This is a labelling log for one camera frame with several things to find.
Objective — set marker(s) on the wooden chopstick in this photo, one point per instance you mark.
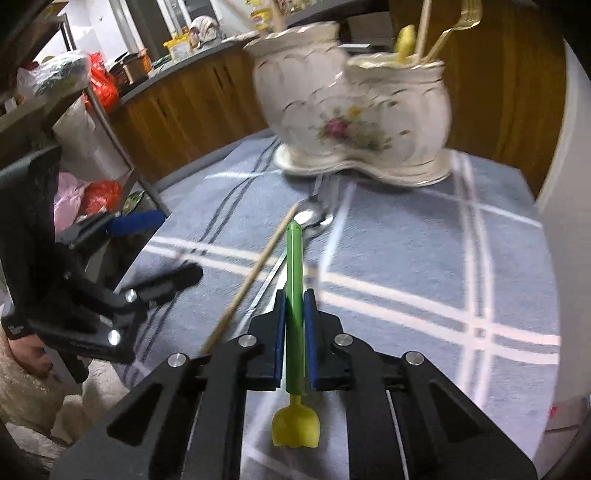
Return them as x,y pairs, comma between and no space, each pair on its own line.
228,313

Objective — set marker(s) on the grey plaid table cloth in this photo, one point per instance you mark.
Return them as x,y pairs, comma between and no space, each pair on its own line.
459,271

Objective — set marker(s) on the cream floral ceramic utensil holder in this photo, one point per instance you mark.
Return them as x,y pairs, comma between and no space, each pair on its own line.
333,111

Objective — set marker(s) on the green yellow tulip utensil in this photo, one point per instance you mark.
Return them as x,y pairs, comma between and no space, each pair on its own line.
296,425

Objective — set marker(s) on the metal storage rack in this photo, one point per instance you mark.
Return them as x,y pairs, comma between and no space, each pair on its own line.
24,31

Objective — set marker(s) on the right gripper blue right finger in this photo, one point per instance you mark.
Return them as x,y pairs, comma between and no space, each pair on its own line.
405,419

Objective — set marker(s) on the thin wooden stick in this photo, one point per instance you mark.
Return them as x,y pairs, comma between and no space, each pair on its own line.
423,29

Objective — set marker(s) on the gold fork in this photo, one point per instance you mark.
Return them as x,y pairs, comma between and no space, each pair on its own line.
470,17

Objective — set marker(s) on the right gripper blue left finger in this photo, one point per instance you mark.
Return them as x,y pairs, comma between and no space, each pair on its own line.
185,419

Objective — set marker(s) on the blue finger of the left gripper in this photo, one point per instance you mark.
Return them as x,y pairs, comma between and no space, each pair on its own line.
135,223

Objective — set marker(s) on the red plastic bag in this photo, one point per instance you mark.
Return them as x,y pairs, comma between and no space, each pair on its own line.
103,84

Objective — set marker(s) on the person's left hand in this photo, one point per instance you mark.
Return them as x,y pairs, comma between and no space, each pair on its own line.
30,354

